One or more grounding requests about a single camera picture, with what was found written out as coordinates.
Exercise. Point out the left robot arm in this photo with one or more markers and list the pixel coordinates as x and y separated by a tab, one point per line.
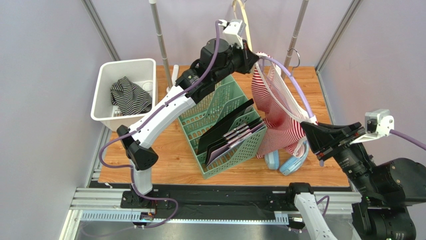
218	60

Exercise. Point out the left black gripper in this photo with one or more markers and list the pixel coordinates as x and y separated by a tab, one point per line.
247	58

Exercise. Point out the aluminium frame rail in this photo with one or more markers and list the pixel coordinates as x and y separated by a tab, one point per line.
103	204

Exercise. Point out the purple plastic hanger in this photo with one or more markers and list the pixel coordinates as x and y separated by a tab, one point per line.
266	62

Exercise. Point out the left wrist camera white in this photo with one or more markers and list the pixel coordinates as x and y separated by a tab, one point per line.
232	32

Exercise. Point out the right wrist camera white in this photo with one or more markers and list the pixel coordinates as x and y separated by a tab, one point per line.
378	124

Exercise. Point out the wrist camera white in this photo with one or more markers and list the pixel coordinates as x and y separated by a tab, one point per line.
378	124
232	32

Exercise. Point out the white plastic basket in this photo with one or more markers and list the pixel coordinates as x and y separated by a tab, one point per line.
140	72

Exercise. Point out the blue headphones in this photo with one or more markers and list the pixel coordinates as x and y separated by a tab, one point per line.
291	165

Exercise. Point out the left white rack foot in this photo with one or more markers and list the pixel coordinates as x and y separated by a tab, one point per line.
174	74

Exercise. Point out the left rack pole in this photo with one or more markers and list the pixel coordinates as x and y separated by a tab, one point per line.
161	43

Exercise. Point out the black folder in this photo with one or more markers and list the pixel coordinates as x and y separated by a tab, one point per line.
243	114

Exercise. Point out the red white striped tank top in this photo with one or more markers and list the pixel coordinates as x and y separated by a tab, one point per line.
283	114

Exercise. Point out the cream wooden hanger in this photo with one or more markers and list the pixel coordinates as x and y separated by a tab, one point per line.
241	4

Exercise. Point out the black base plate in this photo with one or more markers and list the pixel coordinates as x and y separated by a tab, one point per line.
216	202

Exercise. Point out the green plastic file organizer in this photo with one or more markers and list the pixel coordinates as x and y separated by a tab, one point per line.
226	96

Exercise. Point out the pink booklets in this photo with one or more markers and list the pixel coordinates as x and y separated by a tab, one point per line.
232	139

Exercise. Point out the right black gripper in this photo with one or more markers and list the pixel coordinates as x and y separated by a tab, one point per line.
341	143

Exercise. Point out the black white striped tank top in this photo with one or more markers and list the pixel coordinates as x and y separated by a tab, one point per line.
130	98

